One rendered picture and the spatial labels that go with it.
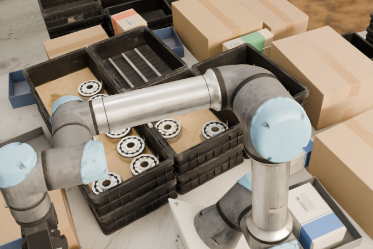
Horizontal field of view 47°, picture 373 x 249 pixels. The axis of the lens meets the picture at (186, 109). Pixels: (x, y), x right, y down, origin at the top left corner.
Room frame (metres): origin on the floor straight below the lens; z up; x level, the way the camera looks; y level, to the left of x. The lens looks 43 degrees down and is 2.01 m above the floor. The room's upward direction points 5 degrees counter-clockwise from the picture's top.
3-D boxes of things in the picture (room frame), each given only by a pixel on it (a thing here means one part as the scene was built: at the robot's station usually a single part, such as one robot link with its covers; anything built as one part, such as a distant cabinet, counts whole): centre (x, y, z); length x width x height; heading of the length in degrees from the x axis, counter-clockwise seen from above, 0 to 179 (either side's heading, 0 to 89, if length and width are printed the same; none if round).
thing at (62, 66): (1.37, 0.46, 0.87); 0.40 x 0.30 x 0.11; 28
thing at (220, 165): (1.16, 0.01, 0.76); 0.40 x 0.30 x 0.12; 28
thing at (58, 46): (1.75, 0.50, 0.78); 0.30 x 0.22 x 0.16; 114
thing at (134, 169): (0.96, 0.16, 0.86); 0.10 x 0.10 x 0.01
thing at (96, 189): (0.89, 0.29, 0.86); 0.10 x 0.10 x 0.01
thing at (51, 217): (0.50, 0.32, 1.26); 0.09 x 0.08 x 0.12; 18
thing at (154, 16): (2.48, 0.25, 0.37); 0.40 x 0.30 x 0.45; 109
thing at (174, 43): (1.87, 0.09, 0.74); 0.20 x 0.15 x 0.07; 15
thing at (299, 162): (1.05, -0.38, 0.75); 0.20 x 0.12 x 0.09; 116
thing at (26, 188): (0.49, 0.31, 1.41); 0.09 x 0.08 x 0.11; 103
